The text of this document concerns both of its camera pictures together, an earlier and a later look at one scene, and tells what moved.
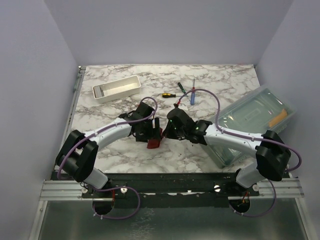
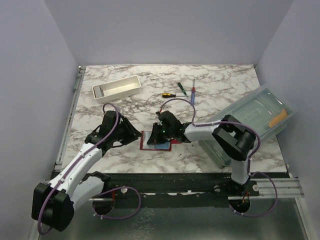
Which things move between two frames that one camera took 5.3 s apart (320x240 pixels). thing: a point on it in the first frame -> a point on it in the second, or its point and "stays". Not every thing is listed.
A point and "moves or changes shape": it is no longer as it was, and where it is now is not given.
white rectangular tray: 119,88 stays
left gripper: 153,133 -> 132,133
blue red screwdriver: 192,99 stays
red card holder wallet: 154,143 moves or changes shape
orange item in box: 283,114 stays
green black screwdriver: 182,88 stays
